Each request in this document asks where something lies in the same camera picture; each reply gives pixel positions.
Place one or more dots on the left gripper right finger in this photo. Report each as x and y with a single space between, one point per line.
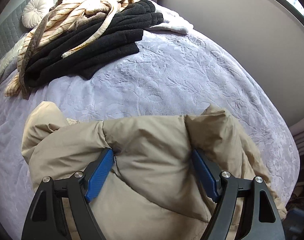
259 217

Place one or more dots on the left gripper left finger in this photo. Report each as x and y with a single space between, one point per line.
46 218

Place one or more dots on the beige puffer jacket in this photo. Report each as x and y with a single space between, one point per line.
152 190

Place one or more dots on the white patterned pillow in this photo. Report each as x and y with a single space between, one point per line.
10 56

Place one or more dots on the lavender embossed bedspread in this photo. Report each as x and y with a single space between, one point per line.
171 75

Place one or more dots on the grey quilted headboard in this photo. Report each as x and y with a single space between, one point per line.
16 17

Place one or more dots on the black fleece garment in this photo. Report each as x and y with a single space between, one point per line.
119 40

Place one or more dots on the round cream pleated cushion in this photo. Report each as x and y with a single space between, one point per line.
34 12

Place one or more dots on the cream striped fuzzy garment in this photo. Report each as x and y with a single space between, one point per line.
63 16

